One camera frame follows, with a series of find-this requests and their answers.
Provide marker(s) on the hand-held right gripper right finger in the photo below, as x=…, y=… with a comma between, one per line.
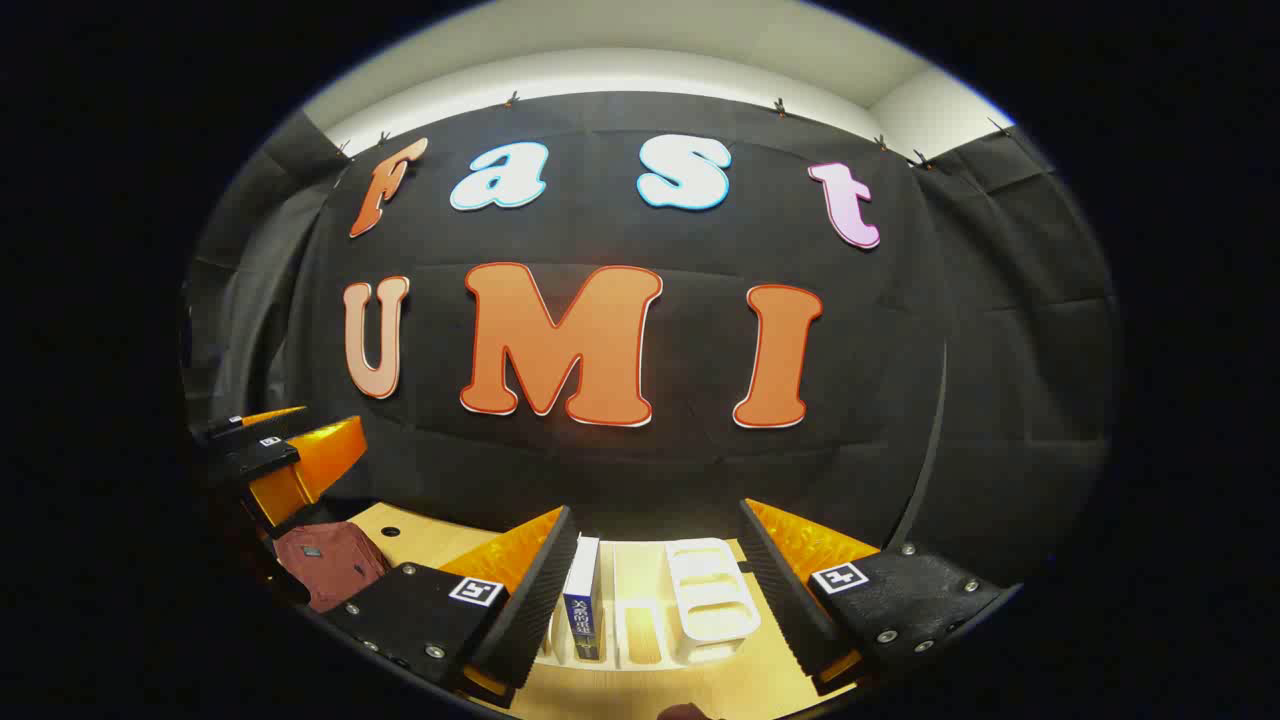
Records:
x=790, y=610

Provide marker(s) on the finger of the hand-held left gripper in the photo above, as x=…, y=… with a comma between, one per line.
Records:
x=240, y=422
x=320, y=460

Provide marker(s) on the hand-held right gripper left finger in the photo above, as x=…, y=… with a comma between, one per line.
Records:
x=530, y=610

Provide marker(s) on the blue cover book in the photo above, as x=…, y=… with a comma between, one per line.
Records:
x=580, y=625

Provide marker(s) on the white bookshelf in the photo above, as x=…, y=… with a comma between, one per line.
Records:
x=710, y=600

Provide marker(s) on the maroon schoolbag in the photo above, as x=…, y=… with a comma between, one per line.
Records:
x=330, y=565

